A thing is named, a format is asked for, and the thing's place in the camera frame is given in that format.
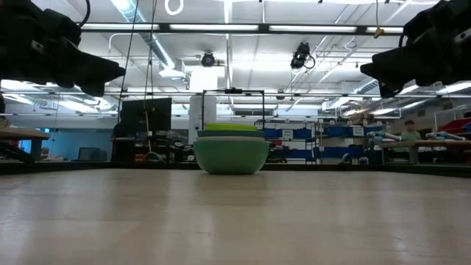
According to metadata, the black monitor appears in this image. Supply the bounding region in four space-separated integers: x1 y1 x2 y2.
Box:
120 97 173 134

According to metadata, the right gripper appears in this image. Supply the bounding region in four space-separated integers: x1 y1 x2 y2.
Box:
360 0 471 99

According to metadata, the blue storage bin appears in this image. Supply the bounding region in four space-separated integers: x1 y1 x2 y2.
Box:
316 146 369 160
322 125 383 138
263 127 317 140

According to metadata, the cardboard box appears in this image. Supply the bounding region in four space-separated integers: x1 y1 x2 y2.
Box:
349 112 376 126

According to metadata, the white ring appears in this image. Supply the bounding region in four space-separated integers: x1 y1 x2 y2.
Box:
164 0 185 17

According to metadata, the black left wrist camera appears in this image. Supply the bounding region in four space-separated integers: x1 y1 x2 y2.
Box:
35 7 82 46

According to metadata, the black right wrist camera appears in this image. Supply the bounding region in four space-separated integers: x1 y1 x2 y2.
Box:
403 10 448 49

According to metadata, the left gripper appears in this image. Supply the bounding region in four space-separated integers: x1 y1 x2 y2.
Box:
0 0 127 98

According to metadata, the person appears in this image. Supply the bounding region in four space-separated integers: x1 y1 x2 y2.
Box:
400 119 419 143

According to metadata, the large pale teal bowl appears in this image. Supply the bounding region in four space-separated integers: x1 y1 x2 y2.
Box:
192 136 271 176

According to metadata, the black overhead camera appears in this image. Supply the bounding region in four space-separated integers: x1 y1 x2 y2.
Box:
200 51 217 68

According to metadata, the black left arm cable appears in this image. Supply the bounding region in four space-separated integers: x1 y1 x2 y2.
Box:
77 0 92 29

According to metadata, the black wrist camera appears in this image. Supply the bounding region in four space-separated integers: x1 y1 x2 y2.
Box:
35 7 82 46
403 10 448 49

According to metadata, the black camera with cable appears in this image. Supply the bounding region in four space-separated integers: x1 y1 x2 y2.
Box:
289 41 316 71

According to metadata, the black overhead light beam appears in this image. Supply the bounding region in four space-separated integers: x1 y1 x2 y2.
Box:
79 22 406 37

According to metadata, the black aluminium table frame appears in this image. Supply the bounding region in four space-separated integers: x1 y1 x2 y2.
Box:
0 160 471 178

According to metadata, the hanging cable with yellow plug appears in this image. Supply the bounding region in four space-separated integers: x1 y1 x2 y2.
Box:
373 0 386 40

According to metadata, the red storage bin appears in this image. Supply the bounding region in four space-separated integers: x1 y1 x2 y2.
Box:
439 117 471 135

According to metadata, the wooden table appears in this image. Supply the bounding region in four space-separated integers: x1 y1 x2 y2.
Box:
378 139 471 166
0 127 52 163

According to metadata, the small lime green bowl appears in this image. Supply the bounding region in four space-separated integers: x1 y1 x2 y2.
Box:
204 122 259 133

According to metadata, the thin black shelf frame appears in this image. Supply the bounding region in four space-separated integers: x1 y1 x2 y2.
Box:
201 88 266 130

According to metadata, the white column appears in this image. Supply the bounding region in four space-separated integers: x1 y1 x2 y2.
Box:
188 94 218 145

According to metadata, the thin black hanging cable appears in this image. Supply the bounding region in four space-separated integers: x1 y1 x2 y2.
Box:
142 0 158 155
116 0 141 126

